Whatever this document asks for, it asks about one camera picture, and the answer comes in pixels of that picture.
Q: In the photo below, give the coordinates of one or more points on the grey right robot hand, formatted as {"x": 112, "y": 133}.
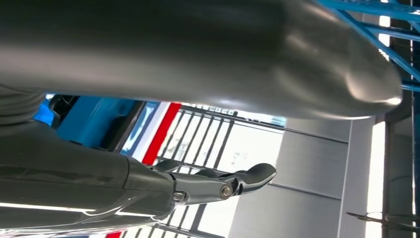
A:
{"x": 164, "y": 49}

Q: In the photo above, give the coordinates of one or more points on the red barrier belt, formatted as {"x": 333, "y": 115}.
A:
{"x": 160, "y": 134}

